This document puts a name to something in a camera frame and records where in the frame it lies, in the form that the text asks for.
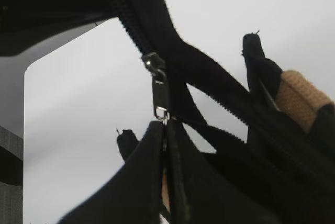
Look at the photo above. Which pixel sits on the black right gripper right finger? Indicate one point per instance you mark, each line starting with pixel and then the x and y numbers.
pixel 198 194

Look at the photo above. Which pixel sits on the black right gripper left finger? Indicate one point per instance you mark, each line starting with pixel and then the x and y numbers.
pixel 133 194

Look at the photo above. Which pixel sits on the grey robot base block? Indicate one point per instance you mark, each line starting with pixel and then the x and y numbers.
pixel 11 177

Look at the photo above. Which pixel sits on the silver zipper pull with ring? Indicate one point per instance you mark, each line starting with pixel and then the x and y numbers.
pixel 160 90

